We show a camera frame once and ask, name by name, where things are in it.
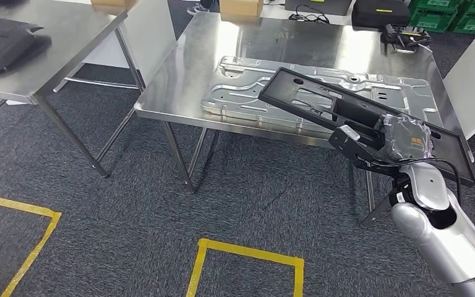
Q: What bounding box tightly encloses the grey laptop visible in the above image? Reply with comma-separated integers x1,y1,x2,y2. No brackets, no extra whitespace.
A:
285,0,353,16

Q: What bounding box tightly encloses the steel workbench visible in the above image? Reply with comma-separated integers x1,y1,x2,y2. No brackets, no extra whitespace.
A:
0,0,146,179
134,11,474,228

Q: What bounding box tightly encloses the black car trim part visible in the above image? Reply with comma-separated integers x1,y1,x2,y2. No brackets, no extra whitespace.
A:
0,14,53,79

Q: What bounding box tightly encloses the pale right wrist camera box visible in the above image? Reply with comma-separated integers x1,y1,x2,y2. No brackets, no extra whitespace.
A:
339,124,361,142

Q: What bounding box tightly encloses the black plastic plate frame part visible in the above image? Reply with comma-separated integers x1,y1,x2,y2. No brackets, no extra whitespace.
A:
258,66,475,188

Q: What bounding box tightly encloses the white desk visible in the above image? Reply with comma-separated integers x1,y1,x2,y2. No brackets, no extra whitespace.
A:
260,0,357,25

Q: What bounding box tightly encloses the black remote controller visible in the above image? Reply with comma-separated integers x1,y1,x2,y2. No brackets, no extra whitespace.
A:
380,24,432,54

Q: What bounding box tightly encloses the cardboard box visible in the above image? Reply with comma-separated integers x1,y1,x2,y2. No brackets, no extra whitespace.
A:
90,0,138,11
219,0,264,18

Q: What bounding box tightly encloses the black power adapter with cable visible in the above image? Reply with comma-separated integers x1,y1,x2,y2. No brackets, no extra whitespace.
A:
288,4,330,24

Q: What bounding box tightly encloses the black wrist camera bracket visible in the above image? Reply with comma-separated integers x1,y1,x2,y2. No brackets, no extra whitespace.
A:
328,129,402,178

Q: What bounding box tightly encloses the stamped sheet metal panel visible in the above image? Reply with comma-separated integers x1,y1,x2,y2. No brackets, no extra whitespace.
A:
200,56,445,140

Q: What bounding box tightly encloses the person's foot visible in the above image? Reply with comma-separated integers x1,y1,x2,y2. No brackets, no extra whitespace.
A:
186,0,221,16

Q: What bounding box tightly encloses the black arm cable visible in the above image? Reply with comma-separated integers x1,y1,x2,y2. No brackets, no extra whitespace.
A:
356,155,463,206

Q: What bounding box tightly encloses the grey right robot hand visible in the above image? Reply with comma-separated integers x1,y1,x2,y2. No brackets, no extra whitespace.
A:
379,114,434,163

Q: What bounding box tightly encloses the black carrying case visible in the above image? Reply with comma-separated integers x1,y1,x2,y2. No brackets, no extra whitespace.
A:
351,0,411,30

